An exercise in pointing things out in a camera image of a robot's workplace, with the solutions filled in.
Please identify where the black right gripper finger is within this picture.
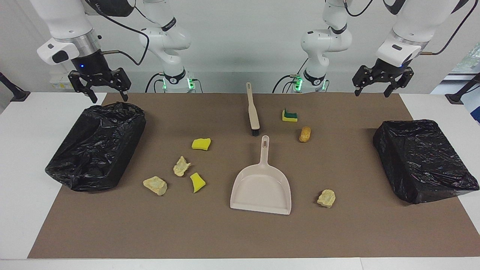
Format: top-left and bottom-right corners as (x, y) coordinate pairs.
(107, 67), (132, 102)
(68, 72), (97, 104)

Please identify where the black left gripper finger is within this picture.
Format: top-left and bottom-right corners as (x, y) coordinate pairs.
(352, 66), (375, 97)
(382, 67), (414, 98)

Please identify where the beige brush with black bristles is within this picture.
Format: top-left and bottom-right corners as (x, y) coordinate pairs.
(246, 82), (260, 136)

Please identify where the beige plastic dustpan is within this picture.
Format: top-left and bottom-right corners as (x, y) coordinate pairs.
(230, 135), (292, 215)

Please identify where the open crumpled black bag bin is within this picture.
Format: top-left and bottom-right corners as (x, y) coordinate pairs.
(45, 101), (147, 192)

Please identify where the smooth black bag bin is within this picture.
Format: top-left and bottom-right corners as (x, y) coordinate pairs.
(373, 119), (480, 205)

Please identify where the black clamp stand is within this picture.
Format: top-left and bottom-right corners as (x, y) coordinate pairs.
(0, 72), (30, 102)
(445, 73), (480, 105)

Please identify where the yellow rectangular sponge piece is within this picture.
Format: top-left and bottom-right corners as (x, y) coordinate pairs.
(191, 138), (212, 151)

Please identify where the pale beige crumpled chunk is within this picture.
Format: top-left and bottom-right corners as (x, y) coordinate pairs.
(143, 176), (168, 196)
(173, 156), (191, 177)

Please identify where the yellow wedge sponge piece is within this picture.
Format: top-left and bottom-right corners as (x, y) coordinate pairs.
(190, 172), (206, 194)

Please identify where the brown table mat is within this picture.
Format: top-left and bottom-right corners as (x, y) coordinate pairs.
(27, 93), (480, 259)

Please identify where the white wall power strip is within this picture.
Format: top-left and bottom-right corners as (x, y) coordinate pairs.
(50, 72), (75, 90)

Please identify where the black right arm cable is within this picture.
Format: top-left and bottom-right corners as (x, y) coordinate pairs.
(84, 0), (150, 66)

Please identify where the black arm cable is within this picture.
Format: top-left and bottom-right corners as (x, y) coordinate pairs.
(420, 0), (480, 56)
(84, 0), (150, 66)

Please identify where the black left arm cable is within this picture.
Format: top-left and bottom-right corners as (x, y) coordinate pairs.
(420, 0), (480, 56)

